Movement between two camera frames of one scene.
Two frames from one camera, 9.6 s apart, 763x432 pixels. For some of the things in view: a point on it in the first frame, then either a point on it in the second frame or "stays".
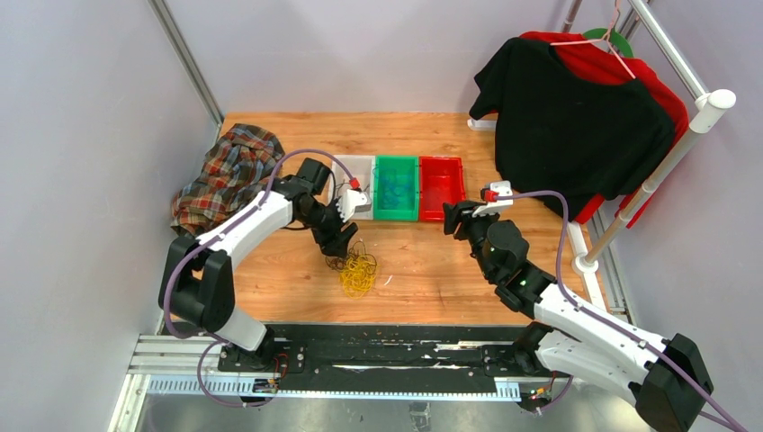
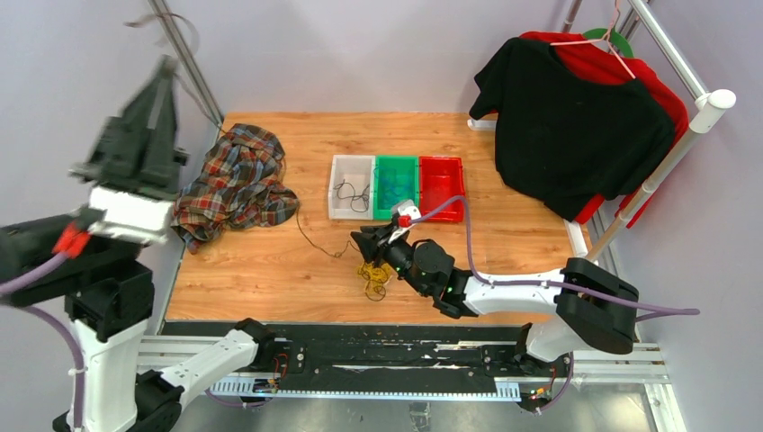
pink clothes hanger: x=605 y=38 stays
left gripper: x=335 y=242 -> x=137 y=150
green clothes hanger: x=599 y=33 stays
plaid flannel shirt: x=237 y=166 stays
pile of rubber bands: x=358 y=276 -> x=375 y=276
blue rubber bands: x=397 y=188 stays
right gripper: x=462 y=212 -> x=369 y=245
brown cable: x=356 y=255 -> x=183 y=72
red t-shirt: x=601 y=63 stays
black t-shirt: x=558 y=129 stays
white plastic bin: x=361 y=167 stays
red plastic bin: x=441 y=181 stays
